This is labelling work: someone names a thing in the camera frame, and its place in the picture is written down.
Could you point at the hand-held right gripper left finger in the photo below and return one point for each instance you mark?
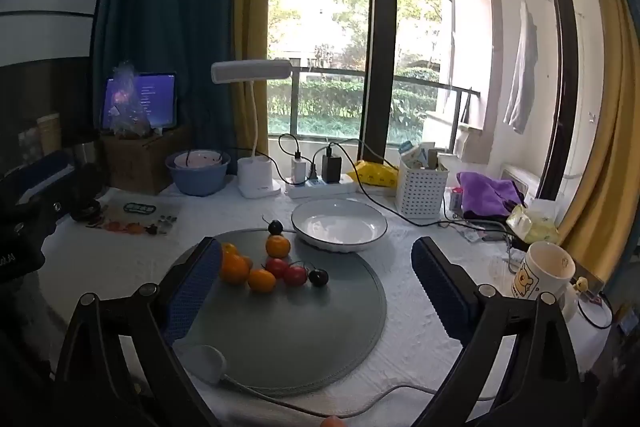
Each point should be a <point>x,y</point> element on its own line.
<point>192,289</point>

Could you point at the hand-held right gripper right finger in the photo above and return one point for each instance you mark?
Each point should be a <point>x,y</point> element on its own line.
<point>440,289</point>

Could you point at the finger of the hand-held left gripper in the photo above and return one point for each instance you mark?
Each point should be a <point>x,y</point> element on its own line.
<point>85,194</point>

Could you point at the large orange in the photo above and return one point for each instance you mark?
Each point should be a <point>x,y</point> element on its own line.
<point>233,269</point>

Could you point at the red tomato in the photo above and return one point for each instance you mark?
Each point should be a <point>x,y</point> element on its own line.
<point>276,267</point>
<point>295,276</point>

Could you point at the white plate with dark rim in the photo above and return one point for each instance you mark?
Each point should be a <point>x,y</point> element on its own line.
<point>340,227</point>

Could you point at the dark plum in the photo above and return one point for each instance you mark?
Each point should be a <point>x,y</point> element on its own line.
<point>274,227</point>
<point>318,277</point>

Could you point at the steel canister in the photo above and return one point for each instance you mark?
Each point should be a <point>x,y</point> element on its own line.
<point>85,154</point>

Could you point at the blue box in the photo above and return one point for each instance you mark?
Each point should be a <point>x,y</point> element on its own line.
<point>47,172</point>

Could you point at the printed plastic bag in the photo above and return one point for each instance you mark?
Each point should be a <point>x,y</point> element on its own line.
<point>135,217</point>

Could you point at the cardboard box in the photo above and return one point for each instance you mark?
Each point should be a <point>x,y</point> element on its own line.
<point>135,162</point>

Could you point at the white perforated basket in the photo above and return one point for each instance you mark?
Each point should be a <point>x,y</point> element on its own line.
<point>420,192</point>

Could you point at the white bear mug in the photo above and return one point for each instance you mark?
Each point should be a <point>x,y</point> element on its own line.
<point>542,279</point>

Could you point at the blue bowl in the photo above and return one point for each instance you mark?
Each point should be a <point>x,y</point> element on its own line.
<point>197,182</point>

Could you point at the purple cloth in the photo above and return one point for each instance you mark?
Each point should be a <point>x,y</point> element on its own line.
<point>487,192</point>

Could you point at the round grey placemat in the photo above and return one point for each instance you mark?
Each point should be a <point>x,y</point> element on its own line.
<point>300,332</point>

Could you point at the yellow tissue pack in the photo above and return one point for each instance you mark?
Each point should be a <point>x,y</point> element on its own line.
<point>535,222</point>

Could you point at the tablet screen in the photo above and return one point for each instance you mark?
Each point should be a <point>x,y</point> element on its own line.
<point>160,99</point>

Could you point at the white desk lamp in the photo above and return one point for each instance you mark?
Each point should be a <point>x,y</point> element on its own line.
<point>257,179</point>

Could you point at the yellow snack packet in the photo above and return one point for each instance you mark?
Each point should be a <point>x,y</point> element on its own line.
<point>375,174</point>

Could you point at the blue white carton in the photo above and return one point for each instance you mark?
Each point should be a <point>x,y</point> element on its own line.
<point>411,153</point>

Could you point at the white power strip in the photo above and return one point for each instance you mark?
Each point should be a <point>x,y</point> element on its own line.
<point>320,188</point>

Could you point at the white charger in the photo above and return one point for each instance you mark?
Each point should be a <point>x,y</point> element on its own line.
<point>298,171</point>

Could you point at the black charger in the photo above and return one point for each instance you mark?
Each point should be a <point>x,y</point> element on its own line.
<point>331,166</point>

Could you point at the black plug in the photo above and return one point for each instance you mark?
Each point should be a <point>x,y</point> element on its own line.
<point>315,173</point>

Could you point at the teal curtain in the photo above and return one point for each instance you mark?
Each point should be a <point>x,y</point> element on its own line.
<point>165,7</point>

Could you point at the hanging grey garment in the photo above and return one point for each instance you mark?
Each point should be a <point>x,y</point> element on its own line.
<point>520,72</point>

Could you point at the balcony railing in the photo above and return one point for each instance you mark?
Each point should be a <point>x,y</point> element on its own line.
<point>330,73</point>

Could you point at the black door frame post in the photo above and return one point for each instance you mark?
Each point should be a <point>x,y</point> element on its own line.
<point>383,32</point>

